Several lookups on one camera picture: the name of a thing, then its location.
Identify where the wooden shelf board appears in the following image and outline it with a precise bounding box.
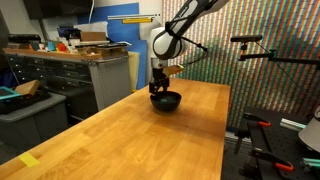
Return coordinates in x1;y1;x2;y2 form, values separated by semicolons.
2;47;103;62

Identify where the black camera on stand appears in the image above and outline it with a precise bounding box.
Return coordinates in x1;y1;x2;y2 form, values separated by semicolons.
230;34;264;44

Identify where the white cone-shaped base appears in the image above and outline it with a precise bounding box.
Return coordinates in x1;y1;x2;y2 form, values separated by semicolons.
297;105;320;154

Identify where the aluminium extrusion bar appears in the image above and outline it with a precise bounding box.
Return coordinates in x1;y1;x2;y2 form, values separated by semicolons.
279;117;307;132

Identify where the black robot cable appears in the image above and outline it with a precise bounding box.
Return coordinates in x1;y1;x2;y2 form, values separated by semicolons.
164;6;210;68

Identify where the white metal rail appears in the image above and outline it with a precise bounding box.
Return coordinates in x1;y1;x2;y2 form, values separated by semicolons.
106;13;162;21

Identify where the perforated gray metal cabinet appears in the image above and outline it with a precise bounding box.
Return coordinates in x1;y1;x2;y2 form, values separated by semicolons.
87;55;133;112

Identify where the tan wrist camera box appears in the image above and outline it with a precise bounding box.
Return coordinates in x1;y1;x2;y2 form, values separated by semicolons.
162;64;185;78

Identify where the yellow spirit level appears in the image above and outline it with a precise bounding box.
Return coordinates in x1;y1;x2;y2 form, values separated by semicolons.
121;17;154;25

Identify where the brown cardboard box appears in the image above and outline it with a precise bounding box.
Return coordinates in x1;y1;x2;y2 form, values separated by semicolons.
79;31;108;43

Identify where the black clamp with orange handle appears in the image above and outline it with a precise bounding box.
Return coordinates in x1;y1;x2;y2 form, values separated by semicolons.
242;112;272;129
249;147;295;173

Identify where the teal small box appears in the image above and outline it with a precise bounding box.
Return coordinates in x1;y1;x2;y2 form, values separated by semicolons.
46;41;57;52

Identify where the black bowl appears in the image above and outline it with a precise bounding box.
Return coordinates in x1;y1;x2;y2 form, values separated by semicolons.
149;90;183;113

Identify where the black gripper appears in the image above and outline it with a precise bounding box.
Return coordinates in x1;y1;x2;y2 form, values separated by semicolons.
148;66;171;96

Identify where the black monitor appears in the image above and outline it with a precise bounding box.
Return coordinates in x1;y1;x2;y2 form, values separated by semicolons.
22;0;95;21

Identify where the beige foam board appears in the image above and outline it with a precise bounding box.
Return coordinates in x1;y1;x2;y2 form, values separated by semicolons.
127;51;141;93

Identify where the gray plastic bin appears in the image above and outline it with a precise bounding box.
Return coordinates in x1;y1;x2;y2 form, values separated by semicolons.
0;92;70;152

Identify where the teal tray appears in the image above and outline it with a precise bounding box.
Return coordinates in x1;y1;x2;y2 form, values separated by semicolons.
0;86;23;103

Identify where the red small box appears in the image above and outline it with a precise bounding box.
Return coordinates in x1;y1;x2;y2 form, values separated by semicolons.
55;42;68;53

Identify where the black tray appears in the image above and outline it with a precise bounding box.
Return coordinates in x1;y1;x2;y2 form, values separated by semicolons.
0;89;52;115

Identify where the dark drawer cabinet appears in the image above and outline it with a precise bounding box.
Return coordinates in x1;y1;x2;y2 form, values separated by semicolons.
5;54;93;93

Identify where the black breadboard table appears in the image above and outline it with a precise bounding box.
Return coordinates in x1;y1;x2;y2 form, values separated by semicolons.
220;106;320;180

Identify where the tan cardboard block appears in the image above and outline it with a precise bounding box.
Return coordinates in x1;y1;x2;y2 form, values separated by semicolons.
14;79;42;97

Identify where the black flat device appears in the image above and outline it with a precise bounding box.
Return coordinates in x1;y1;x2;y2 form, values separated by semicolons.
7;33;43;45

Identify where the teal clamp handle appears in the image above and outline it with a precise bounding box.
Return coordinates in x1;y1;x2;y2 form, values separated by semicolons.
300;157;320;170

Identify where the blue board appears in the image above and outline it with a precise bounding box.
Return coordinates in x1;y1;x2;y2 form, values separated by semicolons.
77;2;148;91

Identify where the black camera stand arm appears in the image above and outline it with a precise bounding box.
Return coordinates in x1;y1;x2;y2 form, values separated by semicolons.
237;42;320;70

